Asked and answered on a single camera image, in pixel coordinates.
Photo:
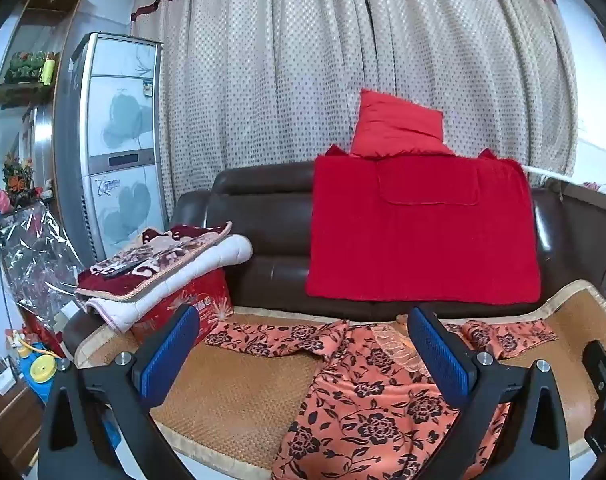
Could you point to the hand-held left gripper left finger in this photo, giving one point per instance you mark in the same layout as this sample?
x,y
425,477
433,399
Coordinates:
x,y
169,355

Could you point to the blue and yellow toy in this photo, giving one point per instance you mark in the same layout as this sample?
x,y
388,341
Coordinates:
x,y
40,370

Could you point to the orange floral blouse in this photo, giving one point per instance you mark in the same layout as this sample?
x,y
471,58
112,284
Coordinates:
x,y
373,410

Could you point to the beige dotted curtain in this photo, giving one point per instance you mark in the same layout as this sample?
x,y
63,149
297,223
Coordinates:
x,y
283,85

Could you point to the woven sofa mat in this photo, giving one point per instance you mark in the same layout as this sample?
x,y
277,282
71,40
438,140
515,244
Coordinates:
x,y
233,390

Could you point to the dark brown leather sofa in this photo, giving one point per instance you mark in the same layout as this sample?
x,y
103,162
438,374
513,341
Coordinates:
x,y
273,240

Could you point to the wooden display cabinet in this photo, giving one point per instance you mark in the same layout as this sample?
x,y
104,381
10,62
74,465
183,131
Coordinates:
x,y
43,5

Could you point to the red printed cushion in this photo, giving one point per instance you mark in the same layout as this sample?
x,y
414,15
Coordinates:
x,y
203,302

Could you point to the red pillow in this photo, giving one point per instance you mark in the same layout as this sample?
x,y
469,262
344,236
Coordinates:
x,y
393,125

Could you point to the red knitted cloth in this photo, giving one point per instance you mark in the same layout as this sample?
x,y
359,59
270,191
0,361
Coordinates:
x,y
423,250

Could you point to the black remote control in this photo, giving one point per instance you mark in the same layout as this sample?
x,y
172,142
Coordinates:
x,y
120,270

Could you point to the green ornament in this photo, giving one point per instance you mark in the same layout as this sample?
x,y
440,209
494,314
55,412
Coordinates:
x,y
28,65

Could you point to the folded floral quilt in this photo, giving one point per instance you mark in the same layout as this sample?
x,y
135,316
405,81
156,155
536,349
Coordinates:
x,y
183,260

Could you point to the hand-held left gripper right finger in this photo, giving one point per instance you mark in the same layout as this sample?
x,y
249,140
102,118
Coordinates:
x,y
440,360

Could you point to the artificial flower bouquet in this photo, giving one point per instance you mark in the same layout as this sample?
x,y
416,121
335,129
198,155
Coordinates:
x,y
18,175

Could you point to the clear plastic sheet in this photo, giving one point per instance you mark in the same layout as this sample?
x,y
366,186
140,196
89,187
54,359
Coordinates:
x,y
38,260

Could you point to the standing air conditioner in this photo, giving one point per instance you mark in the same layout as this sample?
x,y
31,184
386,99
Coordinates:
x,y
118,110

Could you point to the dark brown armchair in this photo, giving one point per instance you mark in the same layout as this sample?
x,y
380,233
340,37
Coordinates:
x,y
583,240

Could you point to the low wooden cabinet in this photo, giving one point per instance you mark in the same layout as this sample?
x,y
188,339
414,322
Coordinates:
x,y
10,425

